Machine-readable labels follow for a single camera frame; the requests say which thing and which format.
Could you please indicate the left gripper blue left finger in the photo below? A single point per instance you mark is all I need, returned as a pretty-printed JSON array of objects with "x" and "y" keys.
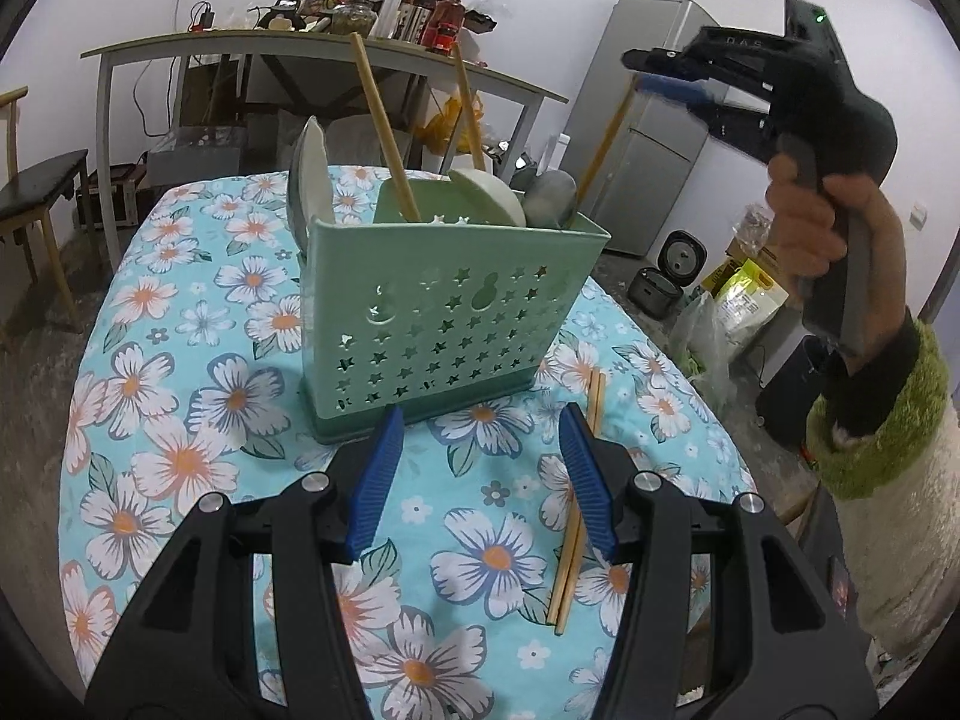
[{"x": 376, "y": 461}]

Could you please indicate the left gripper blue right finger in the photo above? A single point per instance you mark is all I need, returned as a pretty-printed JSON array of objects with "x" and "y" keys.
[{"x": 593, "y": 469}]

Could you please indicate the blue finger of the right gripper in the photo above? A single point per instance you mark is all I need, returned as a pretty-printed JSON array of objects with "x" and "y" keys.
[{"x": 674, "y": 90}]

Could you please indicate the wooden chopstick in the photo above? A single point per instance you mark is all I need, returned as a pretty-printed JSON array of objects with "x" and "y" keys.
[
  {"x": 574, "y": 524},
  {"x": 611, "y": 131},
  {"x": 581, "y": 539},
  {"x": 474, "y": 134},
  {"x": 389, "y": 147}
]

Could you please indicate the green plastic utensil holder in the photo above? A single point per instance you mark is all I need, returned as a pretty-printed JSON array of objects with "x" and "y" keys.
[{"x": 431, "y": 316}]

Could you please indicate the metal spoon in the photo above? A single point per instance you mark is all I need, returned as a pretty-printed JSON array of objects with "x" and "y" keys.
[{"x": 550, "y": 201}]

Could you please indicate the person's right hand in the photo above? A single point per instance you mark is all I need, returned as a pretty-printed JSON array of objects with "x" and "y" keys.
[{"x": 805, "y": 244}]

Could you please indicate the grey refrigerator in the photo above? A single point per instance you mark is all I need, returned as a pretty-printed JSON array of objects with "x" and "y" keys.
[{"x": 657, "y": 144}]

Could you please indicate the clear plastic vegetable bag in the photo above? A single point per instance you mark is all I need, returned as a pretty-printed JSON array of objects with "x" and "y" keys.
[{"x": 698, "y": 346}]

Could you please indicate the yellow green rice bag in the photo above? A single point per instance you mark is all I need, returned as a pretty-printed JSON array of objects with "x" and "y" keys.
[{"x": 746, "y": 303}]

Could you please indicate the black rice cooker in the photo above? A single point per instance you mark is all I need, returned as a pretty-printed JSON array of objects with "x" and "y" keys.
[{"x": 656, "y": 290}]

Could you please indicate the red oil bottle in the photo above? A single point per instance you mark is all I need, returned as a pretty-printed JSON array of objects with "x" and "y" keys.
[{"x": 443, "y": 27}]

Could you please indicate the yellow plastic bag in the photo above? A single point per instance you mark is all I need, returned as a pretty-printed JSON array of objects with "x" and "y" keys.
[{"x": 436, "y": 134}]

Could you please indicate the glass jar of food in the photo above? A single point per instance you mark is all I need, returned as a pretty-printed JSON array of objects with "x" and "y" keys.
[{"x": 352, "y": 17}]

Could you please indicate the wooden chair black seat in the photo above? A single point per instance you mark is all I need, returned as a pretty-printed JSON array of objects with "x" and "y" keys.
[{"x": 28, "y": 197}]

